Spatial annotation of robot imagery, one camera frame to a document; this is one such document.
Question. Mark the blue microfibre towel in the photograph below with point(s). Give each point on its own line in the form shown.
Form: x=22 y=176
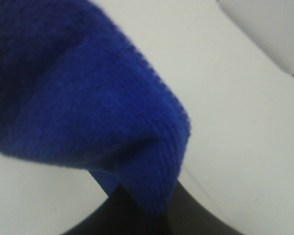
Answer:
x=75 y=92

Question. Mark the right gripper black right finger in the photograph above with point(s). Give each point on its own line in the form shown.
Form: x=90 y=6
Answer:
x=185 y=216

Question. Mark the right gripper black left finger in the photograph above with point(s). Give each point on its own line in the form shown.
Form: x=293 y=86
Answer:
x=118 y=215

